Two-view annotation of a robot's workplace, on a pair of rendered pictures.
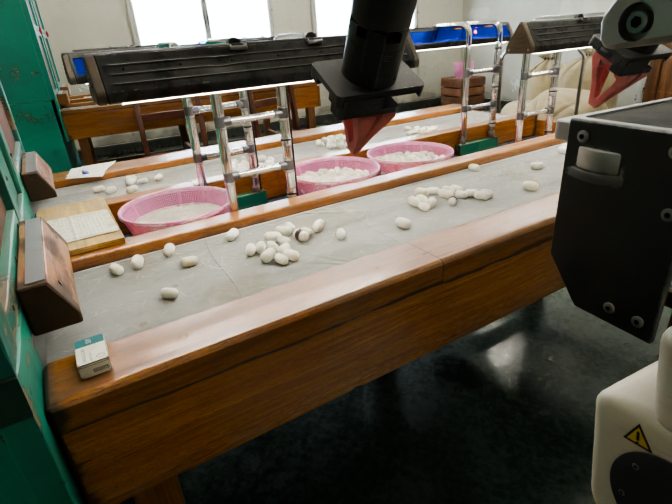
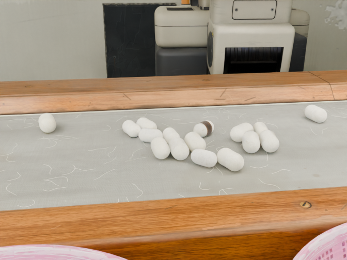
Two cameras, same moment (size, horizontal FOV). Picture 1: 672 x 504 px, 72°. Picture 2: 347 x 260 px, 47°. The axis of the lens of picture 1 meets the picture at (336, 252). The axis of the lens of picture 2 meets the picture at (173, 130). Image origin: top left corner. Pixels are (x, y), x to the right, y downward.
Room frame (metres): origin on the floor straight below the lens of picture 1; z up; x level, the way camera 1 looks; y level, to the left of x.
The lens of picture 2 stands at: (1.48, -0.13, 0.95)
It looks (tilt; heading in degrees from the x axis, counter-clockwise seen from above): 22 degrees down; 202
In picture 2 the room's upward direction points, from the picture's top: straight up
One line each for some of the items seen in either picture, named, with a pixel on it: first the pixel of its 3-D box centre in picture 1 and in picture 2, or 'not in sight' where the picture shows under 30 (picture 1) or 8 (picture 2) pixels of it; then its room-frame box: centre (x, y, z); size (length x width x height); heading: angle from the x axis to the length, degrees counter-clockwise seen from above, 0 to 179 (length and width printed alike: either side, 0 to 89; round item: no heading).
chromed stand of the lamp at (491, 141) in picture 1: (464, 88); not in sight; (1.82, -0.52, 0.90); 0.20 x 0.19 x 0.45; 120
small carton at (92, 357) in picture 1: (92, 355); not in sight; (0.48, 0.31, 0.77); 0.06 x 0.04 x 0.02; 30
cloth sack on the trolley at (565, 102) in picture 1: (557, 115); not in sight; (3.74, -1.83, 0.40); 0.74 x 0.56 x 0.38; 116
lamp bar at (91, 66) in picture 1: (274, 61); not in sight; (0.91, 0.09, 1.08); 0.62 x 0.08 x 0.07; 120
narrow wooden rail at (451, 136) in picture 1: (351, 166); not in sight; (1.51, -0.07, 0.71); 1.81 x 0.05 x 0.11; 120
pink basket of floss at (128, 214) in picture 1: (180, 221); not in sight; (1.07, 0.37, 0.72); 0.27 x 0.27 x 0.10
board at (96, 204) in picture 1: (76, 224); not in sight; (0.96, 0.56, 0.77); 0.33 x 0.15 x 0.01; 30
